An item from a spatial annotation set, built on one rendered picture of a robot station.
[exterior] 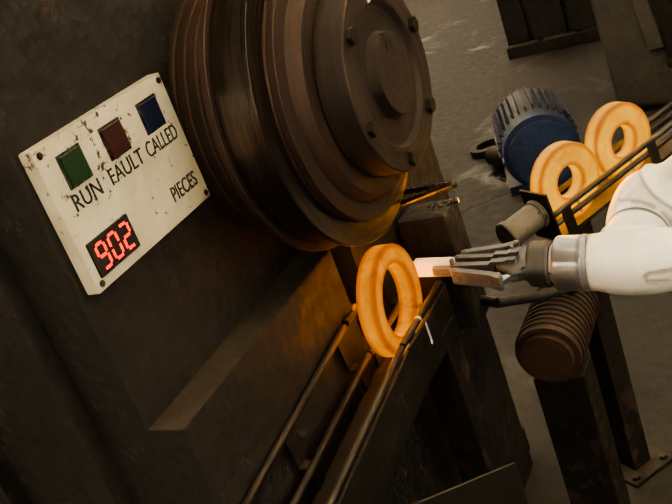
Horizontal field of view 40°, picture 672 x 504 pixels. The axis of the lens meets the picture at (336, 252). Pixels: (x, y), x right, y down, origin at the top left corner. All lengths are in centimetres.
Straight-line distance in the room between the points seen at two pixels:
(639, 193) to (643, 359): 106
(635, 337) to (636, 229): 120
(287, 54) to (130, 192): 27
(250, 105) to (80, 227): 26
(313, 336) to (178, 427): 33
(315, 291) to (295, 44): 40
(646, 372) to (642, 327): 22
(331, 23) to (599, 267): 55
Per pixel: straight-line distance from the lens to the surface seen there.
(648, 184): 155
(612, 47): 418
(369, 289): 143
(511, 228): 178
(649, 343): 262
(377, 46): 129
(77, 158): 110
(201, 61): 122
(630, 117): 196
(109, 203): 113
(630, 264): 145
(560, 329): 175
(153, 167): 120
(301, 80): 121
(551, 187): 183
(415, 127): 139
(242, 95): 119
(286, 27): 123
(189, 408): 118
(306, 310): 139
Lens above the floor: 142
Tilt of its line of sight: 22 degrees down
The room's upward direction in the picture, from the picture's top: 21 degrees counter-clockwise
